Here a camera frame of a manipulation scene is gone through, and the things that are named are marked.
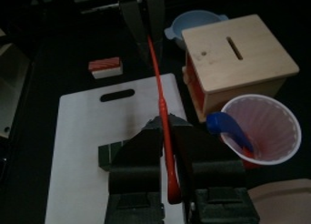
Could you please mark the light blue toy bowl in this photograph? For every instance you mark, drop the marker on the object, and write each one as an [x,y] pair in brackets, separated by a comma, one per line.
[190,21]

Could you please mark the red toy knife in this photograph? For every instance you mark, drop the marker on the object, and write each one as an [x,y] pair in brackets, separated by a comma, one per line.
[165,112]

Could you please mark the white plastic cutting board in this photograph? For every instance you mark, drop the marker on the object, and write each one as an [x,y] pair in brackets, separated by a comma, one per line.
[81,127]

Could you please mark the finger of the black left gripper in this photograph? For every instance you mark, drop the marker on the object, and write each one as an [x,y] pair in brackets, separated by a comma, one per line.
[158,21]
[135,21]

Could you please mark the beige plastic plate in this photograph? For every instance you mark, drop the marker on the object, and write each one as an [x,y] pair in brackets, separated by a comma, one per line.
[284,203]

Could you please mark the red plastic cup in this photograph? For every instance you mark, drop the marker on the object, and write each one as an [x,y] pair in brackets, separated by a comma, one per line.
[272,127]

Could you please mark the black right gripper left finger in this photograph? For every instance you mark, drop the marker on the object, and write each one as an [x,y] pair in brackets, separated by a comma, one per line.
[134,173]

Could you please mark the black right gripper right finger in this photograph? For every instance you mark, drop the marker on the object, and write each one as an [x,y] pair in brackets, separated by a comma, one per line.
[210,173]

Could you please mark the salmon nigiri toy sushi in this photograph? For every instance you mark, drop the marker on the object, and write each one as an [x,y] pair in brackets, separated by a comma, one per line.
[106,66]

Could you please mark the dark blue toy spoon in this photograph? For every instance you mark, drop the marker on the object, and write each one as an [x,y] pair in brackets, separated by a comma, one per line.
[221,123]

